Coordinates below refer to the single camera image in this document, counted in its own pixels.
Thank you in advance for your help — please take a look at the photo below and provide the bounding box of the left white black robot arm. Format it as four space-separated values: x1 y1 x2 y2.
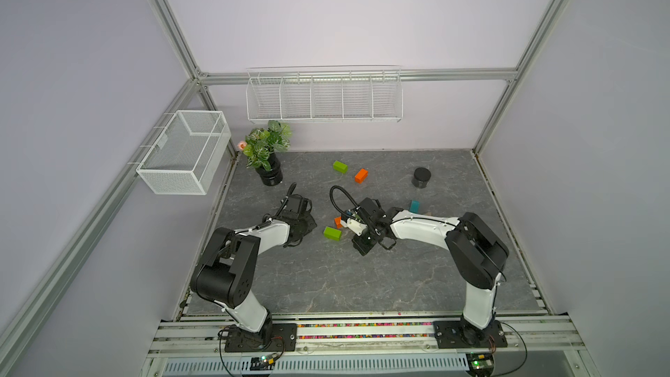
189 195 316 336

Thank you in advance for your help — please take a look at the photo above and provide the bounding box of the long white wire basket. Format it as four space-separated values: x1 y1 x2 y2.
246 66 404 122

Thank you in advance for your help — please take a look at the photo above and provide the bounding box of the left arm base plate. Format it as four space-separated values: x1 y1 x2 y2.
223 323 298 353

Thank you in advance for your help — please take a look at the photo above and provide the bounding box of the white vented cable duct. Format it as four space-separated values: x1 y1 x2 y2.
159 353 469 376

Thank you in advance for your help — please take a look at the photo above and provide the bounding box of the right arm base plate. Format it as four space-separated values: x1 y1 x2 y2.
433 318 508 350

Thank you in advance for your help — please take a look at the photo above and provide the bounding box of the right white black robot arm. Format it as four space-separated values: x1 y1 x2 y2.
342 198 509 331

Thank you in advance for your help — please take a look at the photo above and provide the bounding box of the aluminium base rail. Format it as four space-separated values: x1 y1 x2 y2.
148 315 586 358

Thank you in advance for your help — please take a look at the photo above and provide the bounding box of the teal small block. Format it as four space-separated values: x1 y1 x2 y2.
409 201 420 214

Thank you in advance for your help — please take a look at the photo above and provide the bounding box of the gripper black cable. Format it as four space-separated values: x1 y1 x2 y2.
328 184 365 218
276 182 298 216

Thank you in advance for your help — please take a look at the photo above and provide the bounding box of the white mesh side basket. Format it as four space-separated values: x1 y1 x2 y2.
136 110 231 195

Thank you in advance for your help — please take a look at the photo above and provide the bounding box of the green potted plant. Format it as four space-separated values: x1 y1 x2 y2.
237 120 292 186

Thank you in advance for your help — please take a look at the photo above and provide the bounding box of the green block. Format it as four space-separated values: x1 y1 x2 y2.
333 161 348 174
323 227 342 241

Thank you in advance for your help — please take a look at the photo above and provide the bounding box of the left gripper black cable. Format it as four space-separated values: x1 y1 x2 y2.
276 182 298 216

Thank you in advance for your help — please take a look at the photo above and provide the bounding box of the black cylinder container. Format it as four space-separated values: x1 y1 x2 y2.
412 167 432 189

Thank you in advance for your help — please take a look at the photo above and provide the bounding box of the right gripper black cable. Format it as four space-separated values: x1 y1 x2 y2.
328 184 365 218

